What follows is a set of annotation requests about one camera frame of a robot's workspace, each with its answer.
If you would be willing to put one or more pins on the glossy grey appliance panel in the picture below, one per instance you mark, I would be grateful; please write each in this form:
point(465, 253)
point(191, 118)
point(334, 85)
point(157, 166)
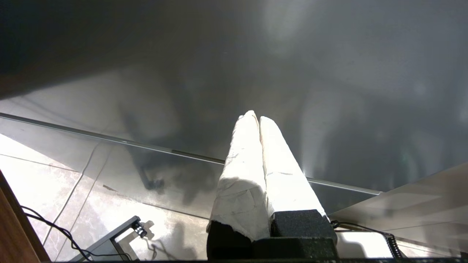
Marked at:
point(347, 54)

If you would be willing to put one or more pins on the grey metal stand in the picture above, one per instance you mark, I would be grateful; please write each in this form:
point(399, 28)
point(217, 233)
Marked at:
point(106, 243)

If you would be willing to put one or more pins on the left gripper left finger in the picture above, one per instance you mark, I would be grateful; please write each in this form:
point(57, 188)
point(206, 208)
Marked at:
point(241, 193)

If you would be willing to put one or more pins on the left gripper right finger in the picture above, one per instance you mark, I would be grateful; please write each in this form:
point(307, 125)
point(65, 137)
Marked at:
point(285, 182)

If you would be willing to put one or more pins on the metal trim rail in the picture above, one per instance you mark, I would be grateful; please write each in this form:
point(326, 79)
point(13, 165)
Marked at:
point(146, 145)

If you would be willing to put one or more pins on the pale grey cabinet panel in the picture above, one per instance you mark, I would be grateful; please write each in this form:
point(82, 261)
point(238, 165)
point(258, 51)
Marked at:
point(413, 210)

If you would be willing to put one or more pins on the brown wooden furniture panel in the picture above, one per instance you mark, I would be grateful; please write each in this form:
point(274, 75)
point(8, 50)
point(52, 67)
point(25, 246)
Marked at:
point(12, 233)

